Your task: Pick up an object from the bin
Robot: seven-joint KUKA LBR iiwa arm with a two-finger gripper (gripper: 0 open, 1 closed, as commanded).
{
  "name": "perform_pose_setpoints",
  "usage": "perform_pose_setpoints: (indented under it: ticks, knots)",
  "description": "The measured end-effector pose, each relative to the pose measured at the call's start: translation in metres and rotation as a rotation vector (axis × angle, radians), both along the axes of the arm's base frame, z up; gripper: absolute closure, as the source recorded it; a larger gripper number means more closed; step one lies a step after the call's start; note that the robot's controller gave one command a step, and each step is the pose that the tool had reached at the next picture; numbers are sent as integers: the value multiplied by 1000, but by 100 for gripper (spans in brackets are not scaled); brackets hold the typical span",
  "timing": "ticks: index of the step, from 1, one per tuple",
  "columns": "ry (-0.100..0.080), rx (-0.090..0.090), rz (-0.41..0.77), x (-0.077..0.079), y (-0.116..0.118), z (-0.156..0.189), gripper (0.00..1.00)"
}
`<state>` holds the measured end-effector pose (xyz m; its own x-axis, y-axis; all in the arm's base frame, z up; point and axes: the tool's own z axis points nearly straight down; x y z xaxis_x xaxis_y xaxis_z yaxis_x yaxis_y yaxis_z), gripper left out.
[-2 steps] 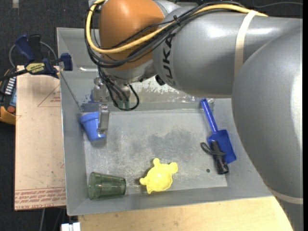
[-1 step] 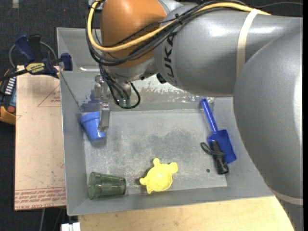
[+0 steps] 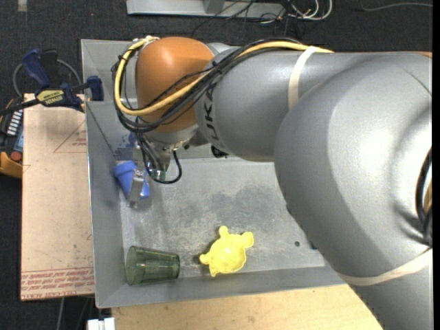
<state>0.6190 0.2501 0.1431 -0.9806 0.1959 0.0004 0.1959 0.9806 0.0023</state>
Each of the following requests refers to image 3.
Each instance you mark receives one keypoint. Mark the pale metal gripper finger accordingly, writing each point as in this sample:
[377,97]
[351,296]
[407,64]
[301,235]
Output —
[137,191]

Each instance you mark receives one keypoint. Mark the blue plastic cup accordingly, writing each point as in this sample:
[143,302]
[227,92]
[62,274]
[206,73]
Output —
[123,174]

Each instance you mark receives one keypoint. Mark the grey metal bin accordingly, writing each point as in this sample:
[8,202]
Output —
[206,205]

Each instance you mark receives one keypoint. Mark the green clear plastic cup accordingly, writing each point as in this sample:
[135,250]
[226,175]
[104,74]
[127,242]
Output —
[151,265]

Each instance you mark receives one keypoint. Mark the brown cardboard board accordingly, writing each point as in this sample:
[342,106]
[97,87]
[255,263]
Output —
[55,198]

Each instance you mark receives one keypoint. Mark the yellow turtle toy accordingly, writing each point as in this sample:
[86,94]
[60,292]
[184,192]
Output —
[227,253]

